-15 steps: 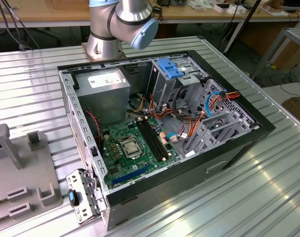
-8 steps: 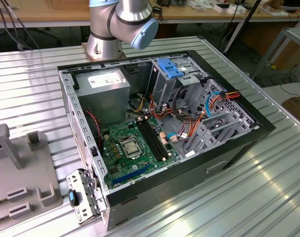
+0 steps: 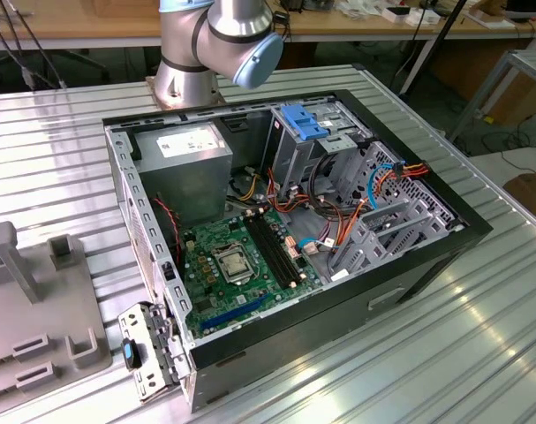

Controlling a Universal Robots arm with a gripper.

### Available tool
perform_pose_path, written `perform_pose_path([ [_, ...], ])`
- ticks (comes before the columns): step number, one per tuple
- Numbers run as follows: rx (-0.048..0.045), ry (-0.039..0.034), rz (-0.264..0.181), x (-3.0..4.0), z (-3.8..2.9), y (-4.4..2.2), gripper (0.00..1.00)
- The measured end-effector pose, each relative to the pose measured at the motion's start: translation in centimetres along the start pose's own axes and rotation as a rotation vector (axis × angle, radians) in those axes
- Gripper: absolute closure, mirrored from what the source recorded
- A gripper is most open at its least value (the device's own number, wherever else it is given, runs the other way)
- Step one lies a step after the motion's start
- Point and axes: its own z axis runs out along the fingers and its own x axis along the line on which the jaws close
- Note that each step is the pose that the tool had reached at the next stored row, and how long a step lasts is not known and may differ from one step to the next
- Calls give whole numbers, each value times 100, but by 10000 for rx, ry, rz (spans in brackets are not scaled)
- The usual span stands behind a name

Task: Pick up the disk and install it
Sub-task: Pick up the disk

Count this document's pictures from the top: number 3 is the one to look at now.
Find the brown cardboard box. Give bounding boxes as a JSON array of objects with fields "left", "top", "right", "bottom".
[{"left": 503, "top": 171, "right": 536, "bottom": 223}]

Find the grey metal drive cage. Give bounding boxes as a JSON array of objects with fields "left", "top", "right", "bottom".
[{"left": 267, "top": 102, "right": 371, "bottom": 201}]

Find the long wooden desk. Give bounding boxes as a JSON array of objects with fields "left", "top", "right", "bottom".
[{"left": 0, "top": 0, "right": 536, "bottom": 50}]

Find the blue SATA wire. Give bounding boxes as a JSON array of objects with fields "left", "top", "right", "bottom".
[{"left": 365, "top": 162, "right": 404, "bottom": 212}]

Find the green motherboard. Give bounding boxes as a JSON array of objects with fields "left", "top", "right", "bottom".
[{"left": 178, "top": 206, "right": 327, "bottom": 342}]

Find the black sleeved cable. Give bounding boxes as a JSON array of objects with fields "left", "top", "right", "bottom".
[{"left": 310, "top": 152, "right": 340, "bottom": 201}]

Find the red black twisted fan wire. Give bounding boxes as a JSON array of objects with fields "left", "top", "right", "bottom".
[{"left": 153, "top": 195, "right": 181, "bottom": 267}]

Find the black hanging cable bundle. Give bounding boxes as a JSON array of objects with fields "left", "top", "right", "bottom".
[{"left": 0, "top": 0, "right": 71, "bottom": 90}]

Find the silver expansion card retainer bracket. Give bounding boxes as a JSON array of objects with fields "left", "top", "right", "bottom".
[{"left": 117, "top": 299, "right": 194, "bottom": 404}]

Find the CPU socket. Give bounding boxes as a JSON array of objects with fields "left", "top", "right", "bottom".
[{"left": 210, "top": 244, "right": 259, "bottom": 287}]

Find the blue expansion slot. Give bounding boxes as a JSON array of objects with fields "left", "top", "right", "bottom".
[{"left": 200, "top": 294, "right": 272, "bottom": 334}]

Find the aluminium frame table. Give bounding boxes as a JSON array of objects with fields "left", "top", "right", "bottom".
[{"left": 448, "top": 48, "right": 536, "bottom": 143}]

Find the orange wire bundle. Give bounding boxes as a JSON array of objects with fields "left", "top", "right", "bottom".
[{"left": 265, "top": 167, "right": 375, "bottom": 249}]

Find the coloured power wire black connector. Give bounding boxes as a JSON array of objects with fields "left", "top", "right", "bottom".
[{"left": 391, "top": 160, "right": 429, "bottom": 179}]

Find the black case fan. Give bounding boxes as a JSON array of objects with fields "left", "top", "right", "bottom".
[{"left": 151, "top": 192, "right": 184, "bottom": 267}]

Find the black RAM slot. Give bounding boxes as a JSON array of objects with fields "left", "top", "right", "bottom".
[
  {"left": 253, "top": 208, "right": 307, "bottom": 284},
  {"left": 243, "top": 210, "right": 296, "bottom": 290}
]

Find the silver power supply unit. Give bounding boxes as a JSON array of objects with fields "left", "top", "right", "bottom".
[{"left": 132, "top": 122, "right": 234, "bottom": 227}]

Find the black open PC case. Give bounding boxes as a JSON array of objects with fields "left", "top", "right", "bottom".
[{"left": 102, "top": 87, "right": 494, "bottom": 414}]

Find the grey metal disk bay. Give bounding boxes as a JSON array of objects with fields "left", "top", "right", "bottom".
[{"left": 327, "top": 206, "right": 466, "bottom": 284}]

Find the grey parts rack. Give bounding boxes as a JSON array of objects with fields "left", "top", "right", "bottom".
[{"left": 0, "top": 219, "right": 115, "bottom": 395}]

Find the white box black lid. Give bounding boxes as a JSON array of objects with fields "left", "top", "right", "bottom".
[{"left": 381, "top": 5, "right": 412, "bottom": 25}]

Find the blue plastic drive latch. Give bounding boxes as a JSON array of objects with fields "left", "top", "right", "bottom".
[{"left": 281, "top": 103, "right": 336, "bottom": 140}]

